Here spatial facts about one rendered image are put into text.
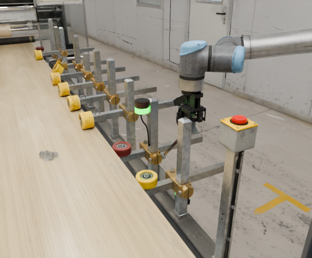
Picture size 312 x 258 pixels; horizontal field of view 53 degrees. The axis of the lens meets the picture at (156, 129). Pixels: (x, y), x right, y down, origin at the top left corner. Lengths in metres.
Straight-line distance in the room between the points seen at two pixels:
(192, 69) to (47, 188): 0.64
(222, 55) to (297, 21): 2.95
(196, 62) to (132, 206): 0.52
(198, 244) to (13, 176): 0.72
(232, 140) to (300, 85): 3.25
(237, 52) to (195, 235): 0.67
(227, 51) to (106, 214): 0.65
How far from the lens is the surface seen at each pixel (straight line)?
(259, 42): 1.23
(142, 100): 1.26
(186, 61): 1.09
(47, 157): 1.33
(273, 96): 4.29
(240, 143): 0.83
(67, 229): 0.99
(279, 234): 2.37
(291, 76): 4.09
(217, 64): 1.09
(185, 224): 1.27
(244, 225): 2.37
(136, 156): 1.40
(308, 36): 1.26
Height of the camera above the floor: 1.57
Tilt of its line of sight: 26 degrees down
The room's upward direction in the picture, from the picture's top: straight up
